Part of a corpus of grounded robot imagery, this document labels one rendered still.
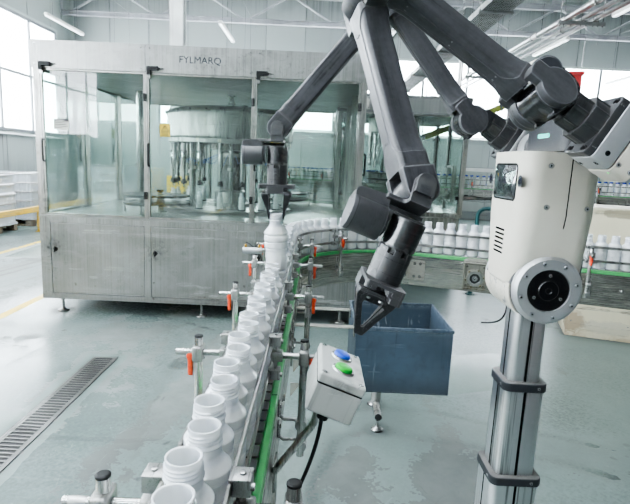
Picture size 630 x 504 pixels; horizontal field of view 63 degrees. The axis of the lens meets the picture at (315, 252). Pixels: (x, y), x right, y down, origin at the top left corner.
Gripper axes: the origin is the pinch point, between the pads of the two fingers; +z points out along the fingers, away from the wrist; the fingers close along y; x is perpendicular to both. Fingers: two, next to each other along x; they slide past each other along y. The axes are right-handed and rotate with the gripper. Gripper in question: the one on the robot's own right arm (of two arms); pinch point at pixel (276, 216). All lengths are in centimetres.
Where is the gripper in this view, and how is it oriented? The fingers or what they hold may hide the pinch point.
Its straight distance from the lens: 147.2
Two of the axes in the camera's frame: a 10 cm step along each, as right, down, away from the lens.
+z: -0.4, 9.8, 1.7
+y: -10.0, -0.4, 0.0
